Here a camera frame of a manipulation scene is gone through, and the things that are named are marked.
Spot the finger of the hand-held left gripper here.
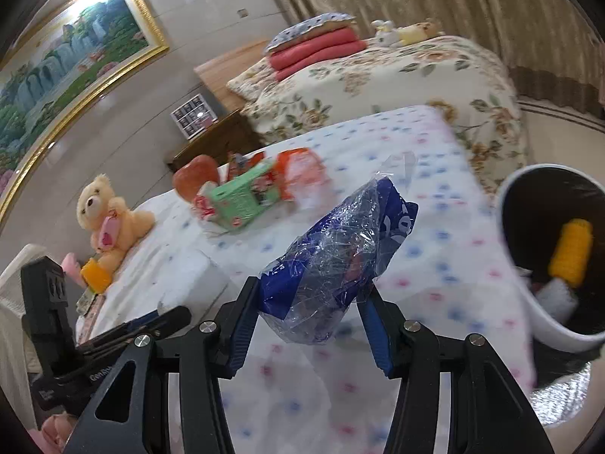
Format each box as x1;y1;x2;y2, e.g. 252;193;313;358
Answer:
95;306;192;348
78;314;164;347

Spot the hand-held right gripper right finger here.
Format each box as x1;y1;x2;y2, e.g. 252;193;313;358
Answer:
357;288;556;454

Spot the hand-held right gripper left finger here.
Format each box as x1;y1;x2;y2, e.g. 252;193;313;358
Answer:
61;277;261;454

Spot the blue plastic wrapper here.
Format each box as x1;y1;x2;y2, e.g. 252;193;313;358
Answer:
259;154;419;346

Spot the green paper box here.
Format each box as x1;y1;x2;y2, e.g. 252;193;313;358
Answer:
191;158;279;232

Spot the white trash bin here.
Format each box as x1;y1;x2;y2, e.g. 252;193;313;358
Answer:
496;164;605;381

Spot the red printed wrapper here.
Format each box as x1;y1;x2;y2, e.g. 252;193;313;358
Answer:
226;151;253;183

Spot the orange plastic wrapper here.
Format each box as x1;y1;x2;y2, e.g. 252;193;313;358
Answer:
276;148;329;199

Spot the yellow spiky roller white bottle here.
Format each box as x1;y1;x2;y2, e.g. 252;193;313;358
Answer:
548;219;594;287

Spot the person's left hand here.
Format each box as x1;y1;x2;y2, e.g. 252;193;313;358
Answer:
40;411;79;452

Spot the colourful flat packet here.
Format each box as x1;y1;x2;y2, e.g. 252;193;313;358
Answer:
76;288;102;317

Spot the orange cup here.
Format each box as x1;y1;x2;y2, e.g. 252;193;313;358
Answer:
80;258;112;294

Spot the pink object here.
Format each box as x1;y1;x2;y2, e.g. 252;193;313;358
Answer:
61;253;86;289

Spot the cream teddy bear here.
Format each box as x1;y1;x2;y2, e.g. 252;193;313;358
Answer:
76;174;156;275

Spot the red apple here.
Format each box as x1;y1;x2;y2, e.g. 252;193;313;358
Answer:
172;154;220;202

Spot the wooden nightstand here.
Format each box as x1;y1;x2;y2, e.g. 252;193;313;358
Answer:
165;110;265;171

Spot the silver foil sheet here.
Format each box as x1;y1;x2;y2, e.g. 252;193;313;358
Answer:
532;369;591;429

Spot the gold framed landscape painting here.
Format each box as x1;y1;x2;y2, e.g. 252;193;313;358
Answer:
0;0;170;218

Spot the bed with floral bedspread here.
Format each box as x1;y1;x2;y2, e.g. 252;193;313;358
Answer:
226;33;525;194

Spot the floral pillow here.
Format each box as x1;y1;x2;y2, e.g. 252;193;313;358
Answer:
226;57;279;100

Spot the wooden headboard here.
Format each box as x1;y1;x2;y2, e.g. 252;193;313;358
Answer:
195;40;272;109

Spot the folded red blanket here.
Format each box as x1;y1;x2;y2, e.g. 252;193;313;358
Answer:
267;28;368;82

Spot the white bunny plush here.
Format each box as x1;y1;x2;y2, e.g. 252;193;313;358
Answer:
370;20;402;47

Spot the yellow plush toy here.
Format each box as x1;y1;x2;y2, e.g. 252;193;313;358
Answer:
397;18;445;44

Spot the blue dotted pillow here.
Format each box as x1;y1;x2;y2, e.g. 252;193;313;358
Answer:
265;12;357;54

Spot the beige patterned curtain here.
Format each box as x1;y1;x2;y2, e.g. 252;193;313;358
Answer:
258;0;605;119

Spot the black and white photo frame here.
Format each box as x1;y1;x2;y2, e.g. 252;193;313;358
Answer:
170;96;217;140

